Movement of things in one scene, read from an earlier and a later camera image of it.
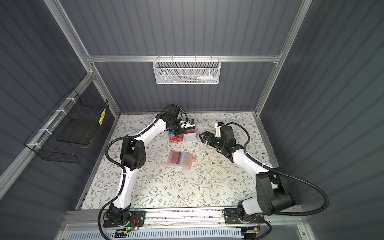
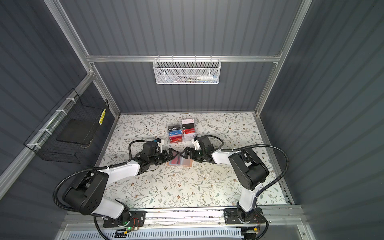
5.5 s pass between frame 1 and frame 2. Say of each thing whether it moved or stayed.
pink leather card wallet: stayed
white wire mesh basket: stayed
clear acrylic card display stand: stayed
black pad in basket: stayed
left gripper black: moved
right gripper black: moved
